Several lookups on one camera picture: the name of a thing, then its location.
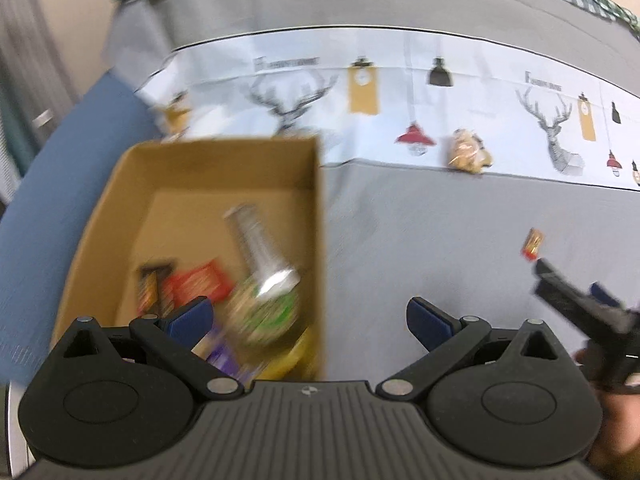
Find cardboard box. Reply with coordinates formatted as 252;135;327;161
50;135;328;383

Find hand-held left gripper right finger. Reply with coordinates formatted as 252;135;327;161
375;296;576;401

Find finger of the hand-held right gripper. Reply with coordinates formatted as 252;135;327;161
532;257;601;323
589;281;630;313

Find silver snack packet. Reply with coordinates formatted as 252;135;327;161
223;204;301;301

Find person's right hand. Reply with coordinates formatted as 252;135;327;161
574;349;640;480

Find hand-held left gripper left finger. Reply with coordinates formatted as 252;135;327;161
47;296;246;402

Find red snack packet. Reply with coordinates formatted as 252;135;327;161
167;259;233;311

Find yellow snack packet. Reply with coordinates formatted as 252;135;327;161
260;327;321;381

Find dark brown snack bar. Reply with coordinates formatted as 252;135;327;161
137;260;178;316

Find red gold snack bar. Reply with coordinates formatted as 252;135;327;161
521;228;546;261

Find grey bed sheet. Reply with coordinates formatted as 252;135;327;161
102;0;640;391

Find grey curtain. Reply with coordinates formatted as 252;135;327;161
0;0;81;206

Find purple snack bar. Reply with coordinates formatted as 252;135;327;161
205;325;241;376

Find white deer printed cloth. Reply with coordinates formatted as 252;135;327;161
132;25;640;191

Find blue mattress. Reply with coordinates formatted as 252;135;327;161
0;70;166;386

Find green round snack packet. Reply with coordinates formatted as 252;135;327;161
227;280;303;346

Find tan snack packet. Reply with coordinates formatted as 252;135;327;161
446;129;495;175

